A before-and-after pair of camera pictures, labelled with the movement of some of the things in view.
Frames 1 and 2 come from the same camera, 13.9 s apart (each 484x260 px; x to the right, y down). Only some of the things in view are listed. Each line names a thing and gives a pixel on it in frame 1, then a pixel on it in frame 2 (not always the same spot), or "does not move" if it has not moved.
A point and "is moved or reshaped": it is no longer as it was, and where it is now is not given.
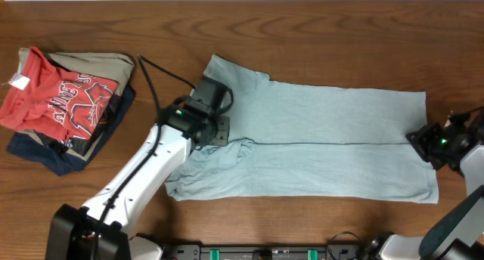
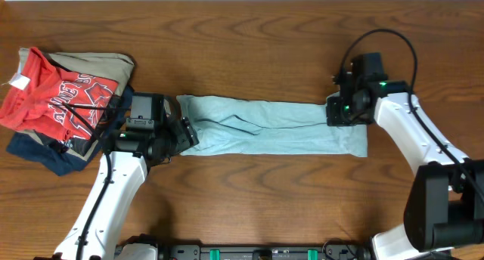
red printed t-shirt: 53,101 does not move
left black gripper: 222,137 -> 186,135
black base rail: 299,252 does not move
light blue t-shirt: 312,143 is moved or reshaped
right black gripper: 422,137 -> 333,117
